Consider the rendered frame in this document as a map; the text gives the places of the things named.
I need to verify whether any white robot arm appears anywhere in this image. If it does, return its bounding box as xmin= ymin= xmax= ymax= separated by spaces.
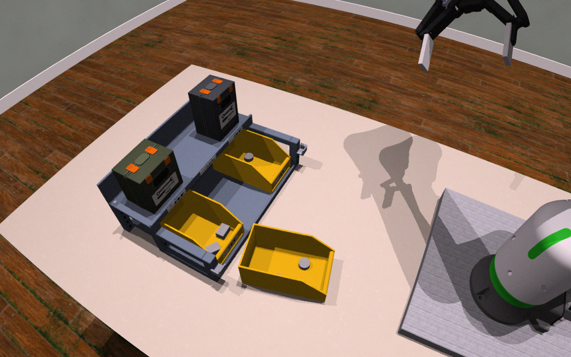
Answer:
xmin=469 ymin=199 xmax=571 ymax=333

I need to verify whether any grey low shelf rack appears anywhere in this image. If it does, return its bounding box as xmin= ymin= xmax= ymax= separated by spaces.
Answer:
xmin=97 ymin=100 xmax=307 ymax=282

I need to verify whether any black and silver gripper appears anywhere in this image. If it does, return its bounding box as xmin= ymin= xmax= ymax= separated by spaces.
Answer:
xmin=415 ymin=0 xmax=530 ymax=72

